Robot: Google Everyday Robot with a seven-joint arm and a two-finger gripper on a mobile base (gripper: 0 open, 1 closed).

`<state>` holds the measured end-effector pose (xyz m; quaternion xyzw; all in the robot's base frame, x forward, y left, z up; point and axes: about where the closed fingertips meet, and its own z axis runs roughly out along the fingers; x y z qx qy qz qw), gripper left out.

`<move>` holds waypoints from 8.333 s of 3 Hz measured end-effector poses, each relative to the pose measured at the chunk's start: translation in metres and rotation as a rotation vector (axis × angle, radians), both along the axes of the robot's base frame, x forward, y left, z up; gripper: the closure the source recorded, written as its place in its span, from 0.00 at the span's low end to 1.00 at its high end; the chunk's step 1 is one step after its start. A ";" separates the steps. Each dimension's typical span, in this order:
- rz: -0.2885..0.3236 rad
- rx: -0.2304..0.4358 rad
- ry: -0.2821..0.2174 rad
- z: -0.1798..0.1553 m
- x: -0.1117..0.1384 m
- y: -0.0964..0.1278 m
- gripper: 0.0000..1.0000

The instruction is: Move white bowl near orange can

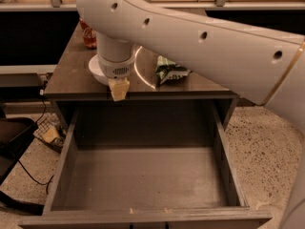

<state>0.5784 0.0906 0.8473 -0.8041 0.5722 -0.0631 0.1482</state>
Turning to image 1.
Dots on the white ceramic bowl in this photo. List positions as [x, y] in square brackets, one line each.
[96, 71]

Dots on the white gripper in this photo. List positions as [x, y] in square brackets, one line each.
[116, 70]

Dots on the red cola can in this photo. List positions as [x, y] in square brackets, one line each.
[88, 34]

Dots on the wire basket with items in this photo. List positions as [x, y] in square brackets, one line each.
[50, 132]

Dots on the open grey drawer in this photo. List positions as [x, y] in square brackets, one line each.
[147, 167]

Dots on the black chair base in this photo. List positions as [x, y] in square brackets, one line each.
[16, 135]

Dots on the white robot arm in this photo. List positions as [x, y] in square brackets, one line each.
[265, 66]

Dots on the green white chip bag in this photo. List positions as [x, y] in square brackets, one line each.
[169, 70]

